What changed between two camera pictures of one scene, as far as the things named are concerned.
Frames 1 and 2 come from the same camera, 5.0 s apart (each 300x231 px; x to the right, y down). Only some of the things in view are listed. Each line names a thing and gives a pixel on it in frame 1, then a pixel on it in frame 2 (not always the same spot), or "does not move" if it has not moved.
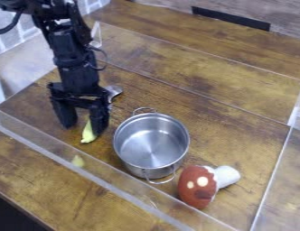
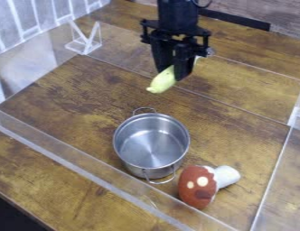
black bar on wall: (227, 17) does not move
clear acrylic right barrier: (281, 209) does not move
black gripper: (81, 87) → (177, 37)
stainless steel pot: (150, 143) does not move
